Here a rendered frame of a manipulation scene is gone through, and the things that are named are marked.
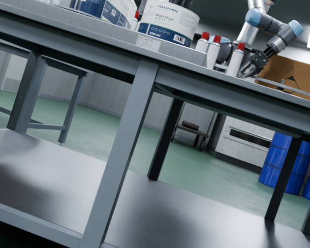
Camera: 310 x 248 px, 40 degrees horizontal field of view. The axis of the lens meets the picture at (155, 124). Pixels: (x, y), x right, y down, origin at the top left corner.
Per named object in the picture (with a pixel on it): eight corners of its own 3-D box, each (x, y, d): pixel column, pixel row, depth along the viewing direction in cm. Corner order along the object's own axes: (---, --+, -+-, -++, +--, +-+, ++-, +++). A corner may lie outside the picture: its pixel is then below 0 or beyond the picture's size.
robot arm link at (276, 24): (266, 15, 210) (276, 17, 200) (284, 24, 213) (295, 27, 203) (259, 29, 212) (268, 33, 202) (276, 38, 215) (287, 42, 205)
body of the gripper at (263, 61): (249, 57, 196) (269, 39, 195) (247, 60, 205) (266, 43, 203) (260, 69, 196) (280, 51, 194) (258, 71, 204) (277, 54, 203)
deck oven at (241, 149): (208, 156, 815) (245, 50, 804) (219, 155, 933) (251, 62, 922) (293, 187, 765) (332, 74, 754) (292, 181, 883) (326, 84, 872)
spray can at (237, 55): (223, 82, 201) (236, 41, 200) (222, 82, 207) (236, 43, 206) (233, 85, 201) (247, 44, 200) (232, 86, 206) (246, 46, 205)
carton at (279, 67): (251, 101, 221) (267, 51, 220) (246, 103, 245) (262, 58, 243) (307, 119, 217) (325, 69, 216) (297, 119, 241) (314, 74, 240)
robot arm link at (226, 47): (198, 55, 242) (207, 33, 241) (218, 64, 246) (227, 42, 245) (206, 55, 230) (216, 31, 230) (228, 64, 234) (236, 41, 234)
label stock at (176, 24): (196, 58, 149) (209, 18, 148) (146, 39, 141) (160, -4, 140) (172, 56, 167) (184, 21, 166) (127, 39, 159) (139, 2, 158)
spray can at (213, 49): (199, 74, 203) (213, 33, 202) (199, 76, 208) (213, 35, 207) (209, 77, 203) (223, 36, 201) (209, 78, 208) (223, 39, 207)
